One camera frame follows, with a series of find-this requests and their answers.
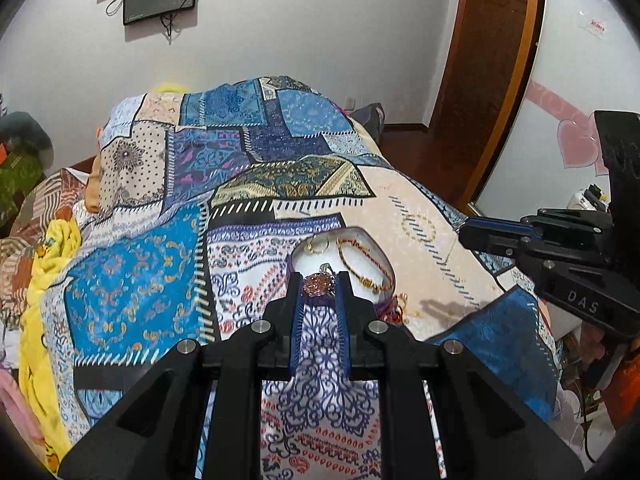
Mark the striped patterned bedsheet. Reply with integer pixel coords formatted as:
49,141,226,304
0,169,88,321

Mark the brown wooden door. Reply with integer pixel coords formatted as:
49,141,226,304
457,0,547,207
429,0,535,135

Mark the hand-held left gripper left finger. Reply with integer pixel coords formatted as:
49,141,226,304
59,271,306,480

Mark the white and yellow object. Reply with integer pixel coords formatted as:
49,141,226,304
566,187,610,212

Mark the pink ribbon sticker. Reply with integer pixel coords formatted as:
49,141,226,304
529,80,597,127

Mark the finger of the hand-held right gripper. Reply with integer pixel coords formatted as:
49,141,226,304
458,221,621,286
469,207,616,242

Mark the dark pillow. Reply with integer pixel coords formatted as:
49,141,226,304
351,102,386,144

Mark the pink heart sticker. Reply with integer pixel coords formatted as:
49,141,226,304
556,110,612,172

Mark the peach pillow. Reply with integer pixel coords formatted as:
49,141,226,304
83,157,106,213

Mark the translucent jewelry dish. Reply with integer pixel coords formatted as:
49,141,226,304
285,226,399,312

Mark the yellow blanket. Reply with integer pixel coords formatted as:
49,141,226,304
19,217,84,475

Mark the orange cloth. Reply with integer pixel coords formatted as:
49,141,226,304
600,335,640,432

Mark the gold chain necklace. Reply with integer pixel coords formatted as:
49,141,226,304
335,237,396,294

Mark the pink cloth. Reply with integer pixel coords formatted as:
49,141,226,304
0,366,47,463

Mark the red and gold bracelet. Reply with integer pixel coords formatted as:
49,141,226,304
384,293,410,325

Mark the red beaded pendant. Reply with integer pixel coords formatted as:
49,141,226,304
302,272,338,300

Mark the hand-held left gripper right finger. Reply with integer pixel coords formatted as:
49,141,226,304
335,270,587,480

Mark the green cloth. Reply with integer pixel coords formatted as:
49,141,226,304
0,110,55,233

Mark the patchwork printed blanket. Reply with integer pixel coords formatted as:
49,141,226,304
40,76,558,480

